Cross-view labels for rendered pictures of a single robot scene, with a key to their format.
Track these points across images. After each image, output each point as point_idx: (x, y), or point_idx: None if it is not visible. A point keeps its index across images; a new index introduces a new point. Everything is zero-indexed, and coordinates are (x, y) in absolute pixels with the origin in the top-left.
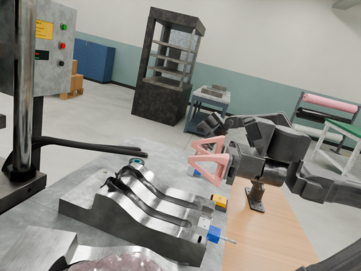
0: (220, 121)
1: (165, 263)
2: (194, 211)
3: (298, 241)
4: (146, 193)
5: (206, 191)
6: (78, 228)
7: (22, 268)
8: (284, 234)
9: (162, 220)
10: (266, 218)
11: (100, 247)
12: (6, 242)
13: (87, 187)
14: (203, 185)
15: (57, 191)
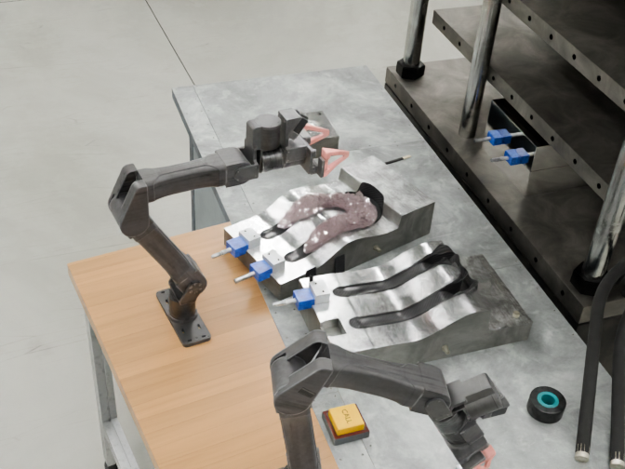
0: (455, 381)
1: (324, 257)
2: (347, 314)
3: (179, 449)
4: (416, 293)
5: (389, 449)
6: None
7: (392, 185)
8: (206, 446)
9: (365, 282)
10: (248, 465)
11: (381, 234)
12: (460, 232)
13: (486, 280)
14: (406, 465)
15: (522, 288)
